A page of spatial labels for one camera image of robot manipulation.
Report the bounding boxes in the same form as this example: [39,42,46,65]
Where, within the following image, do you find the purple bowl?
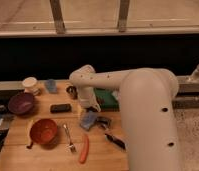
[8,92,35,115]

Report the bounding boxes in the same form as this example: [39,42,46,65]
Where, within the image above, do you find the red bowl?
[30,119,58,145]

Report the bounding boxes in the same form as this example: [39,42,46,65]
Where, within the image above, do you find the silver fork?
[63,124,76,153]

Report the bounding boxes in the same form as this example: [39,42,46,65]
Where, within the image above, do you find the crumpled metal clip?
[96,116,111,129]

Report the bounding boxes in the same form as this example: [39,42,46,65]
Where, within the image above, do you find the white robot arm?
[69,65,182,171]

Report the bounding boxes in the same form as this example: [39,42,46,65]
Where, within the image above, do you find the orange carrot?
[79,134,89,164]

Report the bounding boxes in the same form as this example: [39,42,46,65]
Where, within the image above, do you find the blue plastic cup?
[44,79,57,94]

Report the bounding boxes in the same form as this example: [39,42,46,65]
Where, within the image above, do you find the blue sponge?
[80,111,98,131]

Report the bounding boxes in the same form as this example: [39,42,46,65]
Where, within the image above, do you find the white cup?
[22,77,40,95]

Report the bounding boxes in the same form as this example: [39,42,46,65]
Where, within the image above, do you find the black handled knife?
[105,133,126,150]

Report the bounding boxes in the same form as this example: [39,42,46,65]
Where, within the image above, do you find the black rectangular case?
[50,104,71,113]

